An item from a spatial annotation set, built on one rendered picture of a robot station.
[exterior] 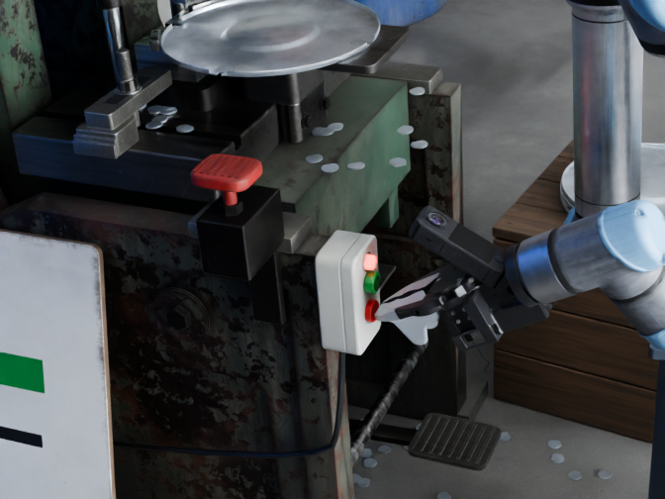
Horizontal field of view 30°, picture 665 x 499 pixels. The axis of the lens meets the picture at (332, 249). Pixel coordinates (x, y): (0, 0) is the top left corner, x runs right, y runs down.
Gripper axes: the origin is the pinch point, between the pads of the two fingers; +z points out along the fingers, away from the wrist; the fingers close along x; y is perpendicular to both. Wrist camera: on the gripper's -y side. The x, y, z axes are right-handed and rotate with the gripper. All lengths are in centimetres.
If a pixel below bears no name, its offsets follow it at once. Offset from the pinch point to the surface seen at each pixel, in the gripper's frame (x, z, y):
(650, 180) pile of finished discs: 72, -8, 24
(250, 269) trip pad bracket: -11.4, 4.1, -14.1
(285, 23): 26.5, 7.7, -32.4
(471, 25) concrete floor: 232, 83, 15
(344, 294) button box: -3.7, 0.7, -4.6
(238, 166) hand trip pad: -8.8, -0.3, -24.6
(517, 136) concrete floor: 160, 53, 33
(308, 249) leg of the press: -1.4, 3.5, -10.6
